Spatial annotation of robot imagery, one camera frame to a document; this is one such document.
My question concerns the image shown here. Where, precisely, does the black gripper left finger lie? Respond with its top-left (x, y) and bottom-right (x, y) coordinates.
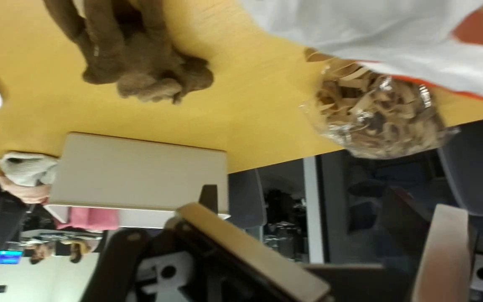
top-left (173, 184), bottom-right (332, 302)

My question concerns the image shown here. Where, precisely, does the white plastic bag red logo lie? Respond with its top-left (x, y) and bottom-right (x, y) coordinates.
top-left (237, 0), bottom-right (483, 108)

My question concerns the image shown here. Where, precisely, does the grey office chair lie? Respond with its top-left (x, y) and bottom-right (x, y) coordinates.
top-left (436, 113), bottom-right (483, 220)

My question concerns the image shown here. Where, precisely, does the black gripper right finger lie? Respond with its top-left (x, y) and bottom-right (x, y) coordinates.
top-left (379, 185), bottom-right (473, 302)

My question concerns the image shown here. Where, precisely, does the large white rectangular bin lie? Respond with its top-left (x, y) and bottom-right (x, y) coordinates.
top-left (47, 132), bottom-right (232, 215)

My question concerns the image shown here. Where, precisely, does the brown plush moose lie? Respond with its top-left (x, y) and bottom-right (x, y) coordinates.
top-left (42, 0), bottom-right (217, 106)

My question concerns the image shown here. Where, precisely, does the clear bag of wooden pieces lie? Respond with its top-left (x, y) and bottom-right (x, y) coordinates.
top-left (302, 48), bottom-right (460, 162)

